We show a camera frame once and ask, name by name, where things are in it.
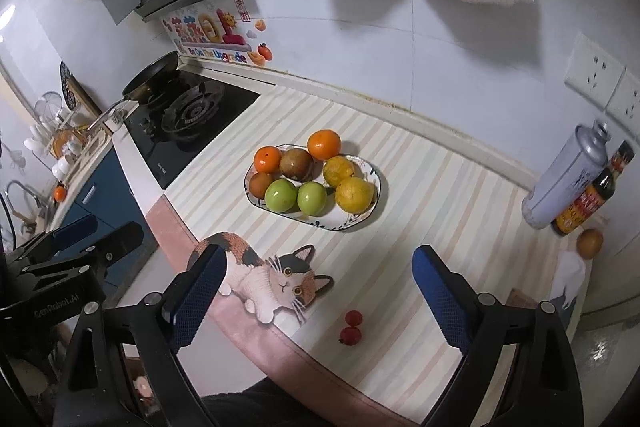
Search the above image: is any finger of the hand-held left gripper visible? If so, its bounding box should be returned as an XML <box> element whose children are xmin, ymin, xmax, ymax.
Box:
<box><xmin>10</xmin><ymin>213</ymin><xmax>100</xmax><ymax>263</ymax></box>
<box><xmin>22</xmin><ymin>221</ymin><xmax>145</xmax><ymax>288</ymax></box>

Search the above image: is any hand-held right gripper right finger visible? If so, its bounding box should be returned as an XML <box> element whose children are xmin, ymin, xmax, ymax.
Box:
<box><xmin>411</xmin><ymin>244</ymin><xmax>586</xmax><ymax>427</ymax></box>

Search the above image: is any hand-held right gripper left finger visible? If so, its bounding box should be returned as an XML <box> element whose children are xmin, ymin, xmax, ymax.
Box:
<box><xmin>52</xmin><ymin>244</ymin><xmax>229</xmax><ymax>427</ymax></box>

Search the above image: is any floral oval plate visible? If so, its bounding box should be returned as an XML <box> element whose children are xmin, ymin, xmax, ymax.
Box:
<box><xmin>244</xmin><ymin>144</ymin><xmax>382</xmax><ymax>233</ymax></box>

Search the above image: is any small red-brown fruit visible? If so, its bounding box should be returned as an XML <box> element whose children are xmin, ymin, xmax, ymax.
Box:
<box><xmin>249</xmin><ymin>172</ymin><xmax>275</xmax><ymax>200</ymax></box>

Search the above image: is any yellow orange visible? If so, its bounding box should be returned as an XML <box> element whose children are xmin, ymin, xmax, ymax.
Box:
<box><xmin>322</xmin><ymin>157</ymin><xmax>357</xmax><ymax>188</ymax></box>
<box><xmin>334</xmin><ymin>177</ymin><xmax>376</xmax><ymax>214</ymax></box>

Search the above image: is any green apple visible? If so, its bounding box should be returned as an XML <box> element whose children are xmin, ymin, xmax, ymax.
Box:
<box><xmin>297</xmin><ymin>182</ymin><xmax>329</xmax><ymax>216</ymax></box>
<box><xmin>264</xmin><ymin>179</ymin><xmax>299</xmax><ymax>214</ymax></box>

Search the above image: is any orange mandarin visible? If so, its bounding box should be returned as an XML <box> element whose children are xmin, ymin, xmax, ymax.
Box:
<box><xmin>253</xmin><ymin>146</ymin><xmax>283</xmax><ymax>174</ymax></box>
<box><xmin>307</xmin><ymin>129</ymin><xmax>342</xmax><ymax>162</ymax></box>

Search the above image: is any large brown-green fruit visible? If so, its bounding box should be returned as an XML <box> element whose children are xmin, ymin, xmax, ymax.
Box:
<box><xmin>279</xmin><ymin>148</ymin><xmax>315</xmax><ymax>182</ymax></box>

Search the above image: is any blue kitchen cabinet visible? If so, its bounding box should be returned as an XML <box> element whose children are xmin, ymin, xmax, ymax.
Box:
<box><xmin>47</xmin><ymin>149</ymin><xmax>161</xmax><ymax>298</ymax></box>

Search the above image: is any metal faucet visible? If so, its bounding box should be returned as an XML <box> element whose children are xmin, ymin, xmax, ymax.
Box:
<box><xmin>5</xmin><ymin>179</ymin><xmax>51</xmax><ymax>221</ymax></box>

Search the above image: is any small brown card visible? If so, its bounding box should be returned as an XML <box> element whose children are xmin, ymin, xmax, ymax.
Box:
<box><xmin>507</xmin><ymin>288</ymin><xmax>544</xmax><ymax>308</ymax></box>

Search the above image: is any dish rack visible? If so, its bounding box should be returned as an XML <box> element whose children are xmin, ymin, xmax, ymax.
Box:
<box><xmin>22</xmin><ymin>91</ymin><xmax>114</xmax><ymax>178</ymax></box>

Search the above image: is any cat-shaped mat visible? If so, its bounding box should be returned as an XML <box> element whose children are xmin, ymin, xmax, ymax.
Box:
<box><xmin>187</xmin><ymin>231</ymin><xmax>335</xmax><ymax>326</ymax></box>

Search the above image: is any metal mesh strainer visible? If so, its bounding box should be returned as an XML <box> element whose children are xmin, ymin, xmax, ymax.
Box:
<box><xmin>35</xmin><ymin>91</ymin><xmax>64</xmax><ymax>118</ymax></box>

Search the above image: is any person's dark fleece clothing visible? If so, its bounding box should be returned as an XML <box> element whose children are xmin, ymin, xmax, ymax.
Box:
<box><xmin>200</xmin><ymin>389</ymin><xmax>332</xmax><ymax>427</ymax></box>

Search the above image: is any wooden cutting board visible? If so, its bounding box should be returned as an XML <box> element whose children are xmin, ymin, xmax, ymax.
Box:
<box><xmin>62</xmin><ymin>74</ymin><xmax>101</xmax><ymax>118</ymax></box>

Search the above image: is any white and blue packet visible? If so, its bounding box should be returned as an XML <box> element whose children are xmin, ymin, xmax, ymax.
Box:
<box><xmin>549</xmin><ymin>251</ymin><xmax>586</xmax><ymax>331</ymax></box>

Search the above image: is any black gas stove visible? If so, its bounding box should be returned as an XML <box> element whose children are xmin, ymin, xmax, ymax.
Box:
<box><xmin>124</xmin><ymin>67</ymin><xmax>261</xmax><ymax>190</ymax></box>

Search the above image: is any brown egg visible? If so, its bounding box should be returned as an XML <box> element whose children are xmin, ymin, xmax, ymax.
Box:
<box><xmin>576</xmin><ymin>228</ymin><xmax>605</xmax><ymax>258</ymax></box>

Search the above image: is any black frying pan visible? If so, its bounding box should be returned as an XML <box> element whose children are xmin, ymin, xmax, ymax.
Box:
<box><xmin>87</xmin><ymin>51</ymin><xmax>180</xmax><ymax>133</ymax></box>

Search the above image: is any grey gas canister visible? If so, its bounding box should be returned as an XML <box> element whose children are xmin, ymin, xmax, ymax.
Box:
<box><xmin>521</xmin><ymin>119</ymin><xmax>612</xmax><ymax>231</ymax></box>

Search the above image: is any dark sauce bottle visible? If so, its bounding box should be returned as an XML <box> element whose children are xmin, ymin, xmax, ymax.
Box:
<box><xmin>551</xmin><ymin>140</ymin><xmax>635</xmax><ymax>237</ymax></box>

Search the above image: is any colourful wall sticker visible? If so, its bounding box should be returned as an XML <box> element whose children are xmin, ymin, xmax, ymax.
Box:
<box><xmin>161</xmin><ymin>0</ymin><xmax>276</xmax><ymax>67</ymax></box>

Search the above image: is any white wall socket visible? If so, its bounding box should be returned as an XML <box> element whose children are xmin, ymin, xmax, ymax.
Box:
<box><xmin>605</xmin><ymin>66</ymin><xmax>640</xmax><ymax>118</ymax></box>
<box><xmin>564</xmin><ymin>32</ymin><xmax>627</xmax><ymax>96</ymax></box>

